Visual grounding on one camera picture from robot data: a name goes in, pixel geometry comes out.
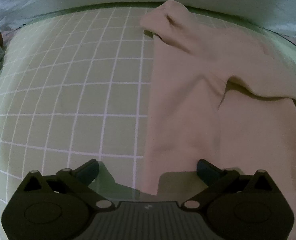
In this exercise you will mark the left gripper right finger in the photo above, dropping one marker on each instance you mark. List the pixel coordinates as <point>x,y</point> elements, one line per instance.
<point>213,177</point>

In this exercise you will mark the beige long sleeve shirt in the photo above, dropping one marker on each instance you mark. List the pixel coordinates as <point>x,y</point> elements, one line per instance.
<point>217,94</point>

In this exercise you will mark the green grid cutting mat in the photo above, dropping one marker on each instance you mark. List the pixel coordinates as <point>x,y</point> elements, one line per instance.
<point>75,87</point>

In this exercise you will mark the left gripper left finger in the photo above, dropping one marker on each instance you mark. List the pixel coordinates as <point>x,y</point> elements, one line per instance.
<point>76,183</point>

